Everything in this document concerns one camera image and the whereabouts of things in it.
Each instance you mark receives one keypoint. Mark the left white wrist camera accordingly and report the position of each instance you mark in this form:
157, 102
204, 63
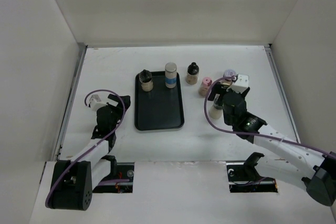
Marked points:
95, 102

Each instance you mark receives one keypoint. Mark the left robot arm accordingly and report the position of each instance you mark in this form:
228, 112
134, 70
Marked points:
74, 179

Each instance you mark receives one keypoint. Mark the black grinder-cap spice bottle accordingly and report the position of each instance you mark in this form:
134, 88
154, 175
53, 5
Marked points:
146, 81

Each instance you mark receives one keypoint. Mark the purple-lid spice jar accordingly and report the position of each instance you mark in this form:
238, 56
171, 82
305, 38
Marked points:
229, 75

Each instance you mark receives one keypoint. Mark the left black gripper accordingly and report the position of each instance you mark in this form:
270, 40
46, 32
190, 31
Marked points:
113, 98

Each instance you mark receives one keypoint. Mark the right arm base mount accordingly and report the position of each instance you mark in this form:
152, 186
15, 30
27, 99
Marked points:
241, 181

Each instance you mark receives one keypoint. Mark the black knob-cap spice bottle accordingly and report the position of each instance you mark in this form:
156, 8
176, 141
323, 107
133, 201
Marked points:
192, 73

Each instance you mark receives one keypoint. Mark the black plastic tray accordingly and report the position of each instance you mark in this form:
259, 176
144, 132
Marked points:
159, 109

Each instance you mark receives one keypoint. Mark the tall blue-band spice jar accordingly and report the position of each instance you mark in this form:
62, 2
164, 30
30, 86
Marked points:
170, 75

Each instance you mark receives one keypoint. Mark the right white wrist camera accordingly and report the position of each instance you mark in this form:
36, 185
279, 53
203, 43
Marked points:
241, 83

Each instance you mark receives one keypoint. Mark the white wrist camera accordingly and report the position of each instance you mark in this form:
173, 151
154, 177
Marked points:
241, 83
95, 102

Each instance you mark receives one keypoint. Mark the yellow-cap spice bottle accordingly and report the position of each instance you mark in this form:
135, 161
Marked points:
225, 85

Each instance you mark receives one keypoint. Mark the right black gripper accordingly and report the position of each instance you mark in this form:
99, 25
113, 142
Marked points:
217, 88

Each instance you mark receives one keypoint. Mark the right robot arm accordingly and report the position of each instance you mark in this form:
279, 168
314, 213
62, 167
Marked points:
306, 167

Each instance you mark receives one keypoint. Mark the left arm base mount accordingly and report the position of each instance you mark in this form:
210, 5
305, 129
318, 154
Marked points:
110, 176

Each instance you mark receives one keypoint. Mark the pink-cap spice bottle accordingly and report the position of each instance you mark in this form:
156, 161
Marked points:
204, 87

